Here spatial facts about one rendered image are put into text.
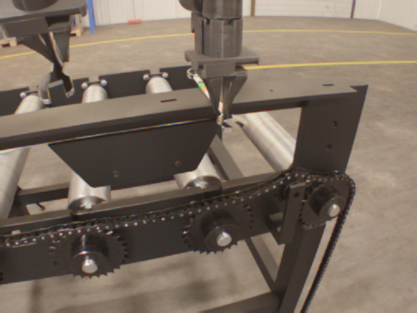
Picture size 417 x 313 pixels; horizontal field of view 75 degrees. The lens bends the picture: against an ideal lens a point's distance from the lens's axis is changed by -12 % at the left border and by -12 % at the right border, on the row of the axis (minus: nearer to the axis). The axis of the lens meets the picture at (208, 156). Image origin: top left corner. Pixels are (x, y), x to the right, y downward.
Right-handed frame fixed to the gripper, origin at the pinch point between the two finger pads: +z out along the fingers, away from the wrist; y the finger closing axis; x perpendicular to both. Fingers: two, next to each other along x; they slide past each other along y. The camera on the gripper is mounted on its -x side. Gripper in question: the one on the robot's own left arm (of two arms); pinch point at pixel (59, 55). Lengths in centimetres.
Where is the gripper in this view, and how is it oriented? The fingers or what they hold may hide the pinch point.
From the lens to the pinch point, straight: 42.7
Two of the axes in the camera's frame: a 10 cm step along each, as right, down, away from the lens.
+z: -1.2, 4.5, 8.8
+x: 2.0, 8.8, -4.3
